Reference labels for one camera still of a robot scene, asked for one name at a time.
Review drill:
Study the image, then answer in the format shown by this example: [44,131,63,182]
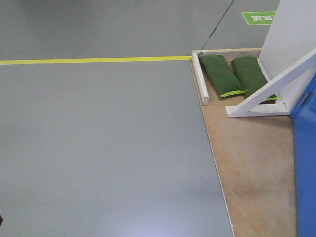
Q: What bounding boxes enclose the blue door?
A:
[290,78,316,237]

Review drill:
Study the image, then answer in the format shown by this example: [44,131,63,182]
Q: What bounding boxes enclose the far white corner border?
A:
[191,47,262,106]

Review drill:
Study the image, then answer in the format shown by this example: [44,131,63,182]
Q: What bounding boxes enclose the left green sandbag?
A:
[199,54,247,98]

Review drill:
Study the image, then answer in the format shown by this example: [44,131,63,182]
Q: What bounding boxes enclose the green sandbag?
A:
[231,56,268,99]
[199,54,247,98]

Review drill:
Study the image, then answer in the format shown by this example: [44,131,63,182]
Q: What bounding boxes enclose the plywood base platform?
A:
[189,47,298,237]

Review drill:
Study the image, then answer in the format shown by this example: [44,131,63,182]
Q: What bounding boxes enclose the right green sandbag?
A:
[231,56,268,99]

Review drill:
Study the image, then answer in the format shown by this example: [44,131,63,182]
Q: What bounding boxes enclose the far white triangular brace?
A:
[225,49,316,118]

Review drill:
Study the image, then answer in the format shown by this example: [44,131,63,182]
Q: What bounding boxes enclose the green floor sign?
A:
[241,11,276,26]

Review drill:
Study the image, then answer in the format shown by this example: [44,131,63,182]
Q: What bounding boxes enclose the far dark tether cord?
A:
[201,0,235,51]

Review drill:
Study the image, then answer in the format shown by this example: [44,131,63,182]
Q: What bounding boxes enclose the white wall panel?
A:
[259,0,316,79]

